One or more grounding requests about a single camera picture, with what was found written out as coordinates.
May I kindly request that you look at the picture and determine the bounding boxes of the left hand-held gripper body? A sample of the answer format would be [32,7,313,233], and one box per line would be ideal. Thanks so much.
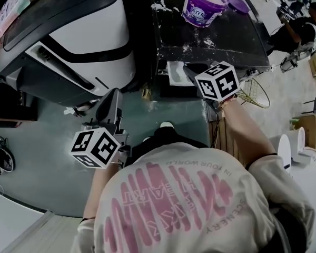
[69,120,131,170]

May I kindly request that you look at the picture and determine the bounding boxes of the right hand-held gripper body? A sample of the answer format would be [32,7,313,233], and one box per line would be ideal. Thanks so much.
[194,61,240,113]

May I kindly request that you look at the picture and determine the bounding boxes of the small white tray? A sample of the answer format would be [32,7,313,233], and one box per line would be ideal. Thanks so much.
[166,61,193,87]

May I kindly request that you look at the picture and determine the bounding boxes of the person's right forearm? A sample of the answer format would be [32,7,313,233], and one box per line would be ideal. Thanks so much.
[221,99,279,168]

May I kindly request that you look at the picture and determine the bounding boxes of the person's left forearm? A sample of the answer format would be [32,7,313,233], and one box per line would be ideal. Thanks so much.
[83,162,122,220]

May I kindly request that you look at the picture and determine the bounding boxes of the black work table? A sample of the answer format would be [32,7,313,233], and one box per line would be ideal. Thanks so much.
[147,0,271,108]

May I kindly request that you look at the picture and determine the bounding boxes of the person's black trousers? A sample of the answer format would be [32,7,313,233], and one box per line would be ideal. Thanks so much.
[131,126,209,166]

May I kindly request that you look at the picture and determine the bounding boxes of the purple plastic tub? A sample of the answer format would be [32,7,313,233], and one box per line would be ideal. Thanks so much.
[182,0,230,28]

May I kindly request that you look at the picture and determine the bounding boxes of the white and grey washing machine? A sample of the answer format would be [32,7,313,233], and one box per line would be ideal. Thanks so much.
[0,0,137,108]

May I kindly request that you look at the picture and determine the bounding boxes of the purple plastic lid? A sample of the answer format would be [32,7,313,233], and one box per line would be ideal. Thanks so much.
[228,0,250,15]

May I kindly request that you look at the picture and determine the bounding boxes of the dark wooden stand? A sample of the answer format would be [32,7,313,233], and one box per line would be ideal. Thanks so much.
[0,80,39,128]

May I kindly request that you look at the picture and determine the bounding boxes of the black and white oval device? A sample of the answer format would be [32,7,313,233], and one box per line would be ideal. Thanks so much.
[0,133,16,172]

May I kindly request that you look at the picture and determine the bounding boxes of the white toilet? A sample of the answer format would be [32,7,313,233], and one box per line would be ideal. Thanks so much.
[278,126,316,172]

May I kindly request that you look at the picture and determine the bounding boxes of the beige printed shirt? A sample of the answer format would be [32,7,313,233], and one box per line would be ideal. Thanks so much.
[71,142,315,253]

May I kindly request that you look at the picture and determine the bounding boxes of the pink printed bag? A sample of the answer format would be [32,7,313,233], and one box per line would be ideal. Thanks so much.
[0,0,40,47]

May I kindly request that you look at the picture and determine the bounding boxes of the gold wire basket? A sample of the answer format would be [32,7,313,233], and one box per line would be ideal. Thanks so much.
[236,76,271,109]

